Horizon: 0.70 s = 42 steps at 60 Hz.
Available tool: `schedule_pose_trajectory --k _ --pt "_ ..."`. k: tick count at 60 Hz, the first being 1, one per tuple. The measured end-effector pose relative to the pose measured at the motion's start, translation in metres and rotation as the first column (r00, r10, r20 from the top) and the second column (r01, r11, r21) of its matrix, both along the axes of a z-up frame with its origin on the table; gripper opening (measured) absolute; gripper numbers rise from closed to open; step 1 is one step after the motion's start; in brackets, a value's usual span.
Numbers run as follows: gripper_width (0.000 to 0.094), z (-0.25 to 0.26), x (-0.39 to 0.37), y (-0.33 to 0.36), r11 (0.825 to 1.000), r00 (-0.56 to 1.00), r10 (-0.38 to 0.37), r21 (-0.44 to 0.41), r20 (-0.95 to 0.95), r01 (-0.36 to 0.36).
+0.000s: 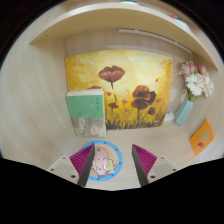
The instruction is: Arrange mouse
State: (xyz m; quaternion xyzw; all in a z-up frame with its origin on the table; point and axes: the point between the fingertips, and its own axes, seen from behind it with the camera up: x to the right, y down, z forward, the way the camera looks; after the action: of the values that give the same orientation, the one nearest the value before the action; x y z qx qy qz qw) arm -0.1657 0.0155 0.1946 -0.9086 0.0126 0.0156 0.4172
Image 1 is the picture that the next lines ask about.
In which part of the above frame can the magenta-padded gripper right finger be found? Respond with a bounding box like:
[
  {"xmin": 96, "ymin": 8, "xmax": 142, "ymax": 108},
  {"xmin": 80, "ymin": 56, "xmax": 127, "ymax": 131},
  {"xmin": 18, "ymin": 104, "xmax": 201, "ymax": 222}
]
[{"xmin": 131, "ymin": 143, "xmax": 178, "ymax": 188}]

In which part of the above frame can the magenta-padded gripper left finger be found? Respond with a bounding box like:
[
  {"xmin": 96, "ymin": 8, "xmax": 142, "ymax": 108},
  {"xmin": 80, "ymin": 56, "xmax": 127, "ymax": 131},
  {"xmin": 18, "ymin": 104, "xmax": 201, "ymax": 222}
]
[{"xmin": 46, "ymin": 143, "xmax": 97, "ymax": 188}]

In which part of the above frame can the pink computer mouse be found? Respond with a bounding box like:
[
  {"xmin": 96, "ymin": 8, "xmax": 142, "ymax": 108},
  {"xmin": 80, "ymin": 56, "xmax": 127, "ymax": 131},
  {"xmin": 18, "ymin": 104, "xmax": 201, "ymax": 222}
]
[{"xmin": 91, "ymin": 147, "xmax": 111, "ymax": 178}]

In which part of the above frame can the round blue-rimmed cartoon mouse pad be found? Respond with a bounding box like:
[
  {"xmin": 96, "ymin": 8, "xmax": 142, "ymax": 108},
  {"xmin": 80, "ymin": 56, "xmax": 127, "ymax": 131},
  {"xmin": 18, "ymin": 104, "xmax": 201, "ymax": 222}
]
[{"xmin": 80, "ymin": 140, "xmax": 124, "ymax": 182}]

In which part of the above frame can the white power strip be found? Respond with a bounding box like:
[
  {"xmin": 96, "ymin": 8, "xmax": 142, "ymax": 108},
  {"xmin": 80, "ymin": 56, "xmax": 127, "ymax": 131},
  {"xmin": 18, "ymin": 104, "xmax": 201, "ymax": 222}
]
[{"xmin": 163, "ymin": 109, "xmax": 176, "ymax": 123}]

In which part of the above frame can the green-covered book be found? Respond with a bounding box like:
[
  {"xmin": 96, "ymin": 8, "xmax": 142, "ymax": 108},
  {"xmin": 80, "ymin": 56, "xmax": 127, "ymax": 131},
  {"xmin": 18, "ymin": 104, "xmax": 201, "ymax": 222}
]
[{"xmin": 65, "ymin": 88, "xmax": 108, "ymax": 139}]

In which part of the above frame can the pale teal faceted vase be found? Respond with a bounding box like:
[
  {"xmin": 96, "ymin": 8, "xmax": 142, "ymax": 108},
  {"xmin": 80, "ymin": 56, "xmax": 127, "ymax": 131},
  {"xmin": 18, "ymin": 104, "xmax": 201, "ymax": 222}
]
[{"xmin": 174, "ymin": 98, "xmax": 195, "ymax": 127}]

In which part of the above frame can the orange book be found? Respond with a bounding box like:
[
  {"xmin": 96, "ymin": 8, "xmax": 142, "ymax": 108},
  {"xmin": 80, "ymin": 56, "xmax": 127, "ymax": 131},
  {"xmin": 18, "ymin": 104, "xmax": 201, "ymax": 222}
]
[{"xmin": 189, "ymin": 118, "xmax": 217, "ymax": 157}]

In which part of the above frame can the red poppy canvas painting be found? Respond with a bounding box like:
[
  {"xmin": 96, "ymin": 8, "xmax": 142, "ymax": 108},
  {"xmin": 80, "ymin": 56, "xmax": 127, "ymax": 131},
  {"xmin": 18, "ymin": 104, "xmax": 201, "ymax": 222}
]
[{"xmin": 64, "ymin": 49, "xmax": 174, "ymax": 131}]

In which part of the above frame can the white and pink flower bouquet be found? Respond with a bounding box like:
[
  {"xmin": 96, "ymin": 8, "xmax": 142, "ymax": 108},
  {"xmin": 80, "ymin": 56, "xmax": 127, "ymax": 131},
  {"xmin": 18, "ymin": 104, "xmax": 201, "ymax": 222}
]
[{"xmin": 178, "ymin": 60, "xmax": 215, "ymax": 103}]

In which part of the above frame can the white light bar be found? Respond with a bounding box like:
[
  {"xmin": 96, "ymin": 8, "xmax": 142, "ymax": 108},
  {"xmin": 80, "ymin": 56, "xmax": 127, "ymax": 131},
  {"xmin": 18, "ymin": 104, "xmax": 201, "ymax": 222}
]
[{"xmin": 118, "ymin": 28, "xmax": 193, "ymax": 55}]

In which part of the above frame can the wooden shelf board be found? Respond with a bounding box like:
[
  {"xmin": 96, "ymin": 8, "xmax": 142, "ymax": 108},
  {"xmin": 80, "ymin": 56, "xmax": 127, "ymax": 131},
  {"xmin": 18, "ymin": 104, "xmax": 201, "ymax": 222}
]
[{"xmin": 29, "ymin": 2, "xmax": 220, "ymax": 71}]

